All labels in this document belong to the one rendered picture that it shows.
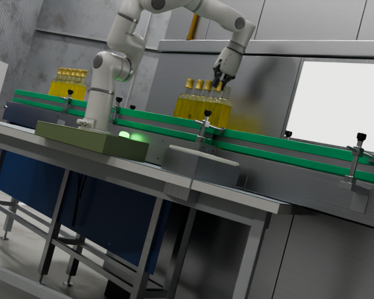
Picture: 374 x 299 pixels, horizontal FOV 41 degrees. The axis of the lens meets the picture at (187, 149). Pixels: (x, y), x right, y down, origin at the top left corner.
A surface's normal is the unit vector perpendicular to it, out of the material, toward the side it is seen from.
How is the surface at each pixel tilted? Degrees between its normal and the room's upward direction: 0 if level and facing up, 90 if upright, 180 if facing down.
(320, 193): 90
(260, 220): 90
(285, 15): 90
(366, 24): 90
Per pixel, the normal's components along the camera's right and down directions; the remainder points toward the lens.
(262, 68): -0.70, -0.20
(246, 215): -0.39, -0.13
